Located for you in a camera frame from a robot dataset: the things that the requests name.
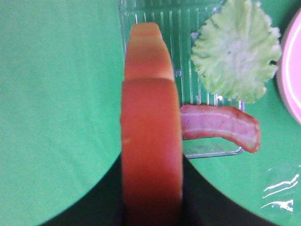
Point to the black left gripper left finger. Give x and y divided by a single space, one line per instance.
101 206

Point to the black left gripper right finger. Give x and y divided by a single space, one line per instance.
204 205

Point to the toy bacon strip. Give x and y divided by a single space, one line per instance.
227 122

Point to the toy bread slice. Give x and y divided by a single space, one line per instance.
151 156

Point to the green toy lettuce leaf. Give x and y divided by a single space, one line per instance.
237 50

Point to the clear tape patch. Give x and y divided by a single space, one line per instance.
281 188

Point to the pink round plate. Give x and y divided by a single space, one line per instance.
289 73

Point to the clear left plastic tray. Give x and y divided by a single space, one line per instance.
179 22

